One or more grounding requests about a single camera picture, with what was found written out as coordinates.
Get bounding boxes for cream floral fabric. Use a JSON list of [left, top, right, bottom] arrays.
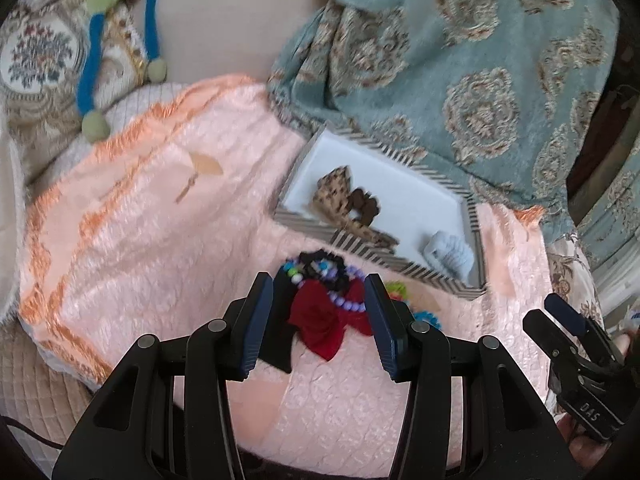
[[544, 237, 607, 313]]

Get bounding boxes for beige upholstered backrest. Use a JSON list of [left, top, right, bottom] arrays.
[[127, 0, 328, 88]]

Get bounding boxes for light blue scrunchie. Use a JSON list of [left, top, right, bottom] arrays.
[[422, 230, 476, 279]]

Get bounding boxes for white quilted cover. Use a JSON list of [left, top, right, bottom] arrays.
[[29, 80, 192, 188]]

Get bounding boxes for red hair bow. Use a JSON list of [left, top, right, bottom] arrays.
[[287, 280, 374, 362]]

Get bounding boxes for beige quilted mat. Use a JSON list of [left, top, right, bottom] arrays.
[[0, 319, 103, 477]]

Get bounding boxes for black bead bracelet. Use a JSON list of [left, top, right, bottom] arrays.
[[299, 250, 349, 294]]

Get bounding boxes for purple bead bracelet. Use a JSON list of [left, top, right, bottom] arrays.
[[327, 267, 369, 314]]

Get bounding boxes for green plush toy blue legs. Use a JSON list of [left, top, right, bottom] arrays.
[[75, 0, 168, 142]]

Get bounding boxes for blue bead bracelet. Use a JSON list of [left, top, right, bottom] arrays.
[[412, 310, 444, 331]]

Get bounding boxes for leopard print hair bow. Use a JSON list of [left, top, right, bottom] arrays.
[[308, 166, 399, 254]]

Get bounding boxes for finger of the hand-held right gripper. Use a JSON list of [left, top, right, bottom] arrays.
[[522, 308, 582, 362], [544, 293, 609, 357]]

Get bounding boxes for teal floral cushion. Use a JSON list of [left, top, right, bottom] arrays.
[[266, 0, 640, 281]]

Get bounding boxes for mixed colour bead bracelet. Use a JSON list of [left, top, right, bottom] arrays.
[[282, 255, 351, 287]]

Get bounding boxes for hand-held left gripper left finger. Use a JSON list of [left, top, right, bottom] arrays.
[[52, 271, 275, 480]]

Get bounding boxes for brown scrunchie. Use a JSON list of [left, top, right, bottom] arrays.
[[346, 187, 381, 224]]

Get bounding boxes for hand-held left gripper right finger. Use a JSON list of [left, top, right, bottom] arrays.
[[363, 274, 583, 480]]

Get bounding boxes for pink quilted blanket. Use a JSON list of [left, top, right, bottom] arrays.
[[17, 74, 559, 467]]

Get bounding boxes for orange rainbow bead bracelet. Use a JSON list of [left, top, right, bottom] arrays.
[[384, 281, 411, 307]]

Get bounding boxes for black velvet hair bow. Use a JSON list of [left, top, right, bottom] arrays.
[[259, 272, 302, 375]]

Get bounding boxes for person's right hand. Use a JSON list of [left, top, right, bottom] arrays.
[[556, 405, 610, 467]]

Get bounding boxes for black cable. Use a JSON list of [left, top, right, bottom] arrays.
[[0, 412, 67, 450]]

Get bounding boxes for white tray with striped rim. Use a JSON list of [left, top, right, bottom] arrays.
[[272, 124, 488, 302]]

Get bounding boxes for embroidered floral pillow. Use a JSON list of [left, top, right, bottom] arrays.
[[0, 0, 147, 182]]

